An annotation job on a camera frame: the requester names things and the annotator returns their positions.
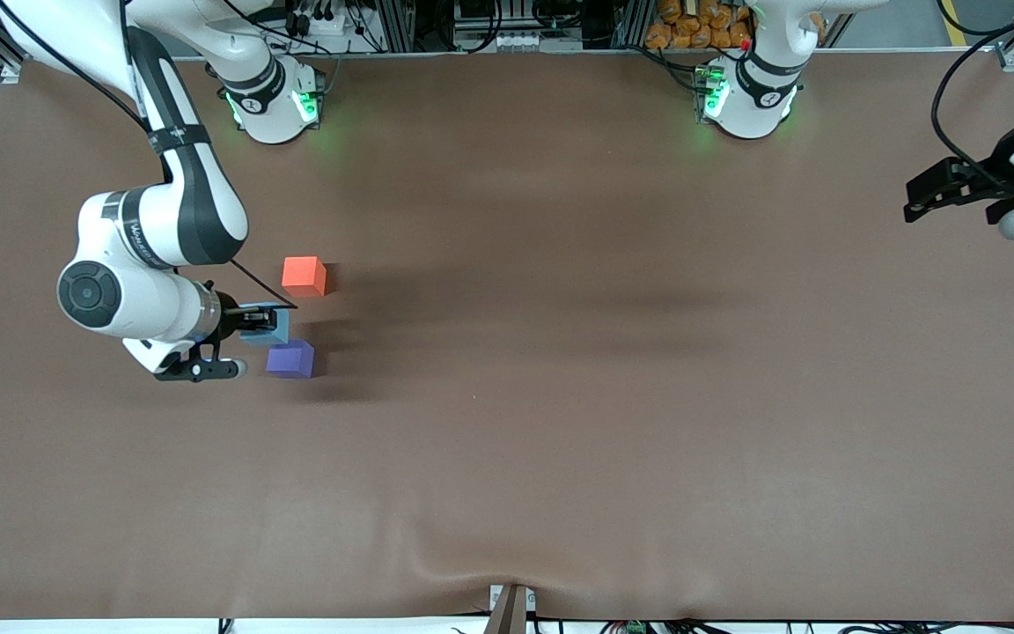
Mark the orange foam block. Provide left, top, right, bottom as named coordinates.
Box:
left=282, top=256, right=328, bottom=299

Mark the white power strip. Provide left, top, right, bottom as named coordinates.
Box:
left=283, top=7, right=348, bottom=38

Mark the purple foam block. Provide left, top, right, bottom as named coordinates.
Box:
left=265, top=339, right=316, bottom=380

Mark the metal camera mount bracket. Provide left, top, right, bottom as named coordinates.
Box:
left=488, top=583, right=537, bottom=634

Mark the bag of orange items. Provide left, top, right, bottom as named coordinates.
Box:
left=645, top=0, right=754, bottom=51

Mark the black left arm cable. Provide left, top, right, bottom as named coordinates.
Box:
left=929, top=4, right=1014, bottom=190

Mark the black electronics unit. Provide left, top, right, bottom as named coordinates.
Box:
left=452, top=0, right=585, bottom=36

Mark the brown table mat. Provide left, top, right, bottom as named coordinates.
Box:
left=0, top=48, right=1014, bottom=623

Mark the light blue foam block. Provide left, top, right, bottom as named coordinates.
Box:
left=240, top=304, right=291, bottom=346

